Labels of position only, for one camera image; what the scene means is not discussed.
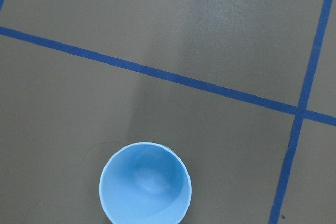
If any light blue cup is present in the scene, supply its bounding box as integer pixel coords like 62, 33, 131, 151
99, 142, 192, 223

